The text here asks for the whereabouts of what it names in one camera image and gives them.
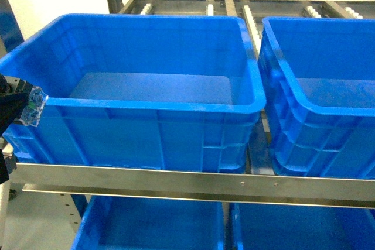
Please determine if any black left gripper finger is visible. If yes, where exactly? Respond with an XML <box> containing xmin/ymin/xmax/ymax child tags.
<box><xmin>0</xmin><ymin>92</ymin><xmax>29</xmax><ymax>135</ymax></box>

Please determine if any red mushroom push button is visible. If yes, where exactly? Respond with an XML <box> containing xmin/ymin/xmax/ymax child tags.
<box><xmin>0</xmin><ymin>74</ymin><xmax>49</xmax><ymax>128</ymax></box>

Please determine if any lower left blue crate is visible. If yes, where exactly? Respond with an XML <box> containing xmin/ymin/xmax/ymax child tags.
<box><xmin>71</xmin><ymin>196</ymin><xmax>224</xmax><ymax>249</ymax></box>

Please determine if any blue plastic crate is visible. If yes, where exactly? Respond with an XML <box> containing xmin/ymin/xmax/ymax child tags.
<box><xmin>258</xmin><ymin>16</ymin><xmax>374</xmax><ymax>180</ymax></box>
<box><xmin>1</xmin><ymin>14</ymin><xmax>265</xmax><ymax>173</ymax></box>

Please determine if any lower middle blue crate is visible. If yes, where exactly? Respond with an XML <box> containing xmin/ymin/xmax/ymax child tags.
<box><xmin>229</xmin><ymin>203</ymin><xmax>374</xmax><ymax>249</ymax></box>

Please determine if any metal shelf rack frame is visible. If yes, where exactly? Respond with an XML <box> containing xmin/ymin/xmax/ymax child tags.
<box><xmin>15</xmin><ymin>0</ymin><xmax>374</xmax><ymax>249</ymax></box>

